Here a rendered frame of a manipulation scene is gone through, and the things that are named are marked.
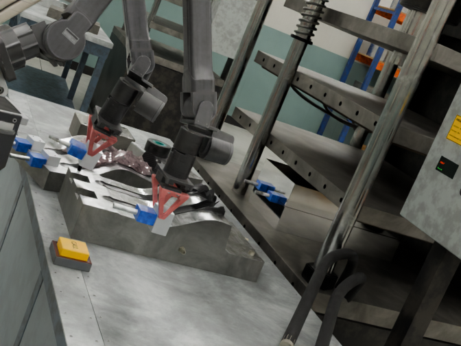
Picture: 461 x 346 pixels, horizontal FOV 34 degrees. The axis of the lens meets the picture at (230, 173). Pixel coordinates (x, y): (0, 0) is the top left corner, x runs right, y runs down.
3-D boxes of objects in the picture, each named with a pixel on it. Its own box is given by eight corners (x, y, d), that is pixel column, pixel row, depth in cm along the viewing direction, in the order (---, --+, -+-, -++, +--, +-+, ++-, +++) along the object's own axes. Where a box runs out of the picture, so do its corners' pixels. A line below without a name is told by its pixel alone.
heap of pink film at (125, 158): (83, 171, 208) (92, 145, 206) (57, 147, 220) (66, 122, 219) (158, 185, 225) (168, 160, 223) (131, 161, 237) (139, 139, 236)
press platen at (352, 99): (387, 140, 214) (394, 124, 213) (253, 61, 312) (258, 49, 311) (566, 204, 245) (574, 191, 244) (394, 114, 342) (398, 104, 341)
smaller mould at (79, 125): (74, 142, 256) (81, 123, 255) (68, 130, 269) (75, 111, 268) (128, 158, 264) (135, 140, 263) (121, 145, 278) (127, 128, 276)
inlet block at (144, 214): (110, 220, 162) (119, 198, 161) (106, 211, 167) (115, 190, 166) (165, 236, 168) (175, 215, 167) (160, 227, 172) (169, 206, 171)
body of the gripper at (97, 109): (114, 121, 192) (128, 97, 190) (119, 138, 183) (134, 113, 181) (91, 110, 189) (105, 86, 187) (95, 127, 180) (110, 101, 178)
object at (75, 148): (44, 149, 183) (54, 131, 181) (43, 140, 187) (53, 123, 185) (91, 171, 188) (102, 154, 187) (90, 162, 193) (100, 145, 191)
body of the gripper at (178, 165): (179, 178, 172) (191, 148, 171) (191, 193, 163) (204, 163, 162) (153, 169, 170) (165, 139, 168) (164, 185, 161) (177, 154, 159)
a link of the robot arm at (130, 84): (124, 71, 185) (120, 75, 180) (148, 86, 186) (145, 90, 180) (110, 95, 187) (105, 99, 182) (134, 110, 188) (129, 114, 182)
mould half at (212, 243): (70, 238, 174) (89, 185, 172) (57, 197, 197) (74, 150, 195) (256, 282, 195) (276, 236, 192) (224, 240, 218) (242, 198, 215)
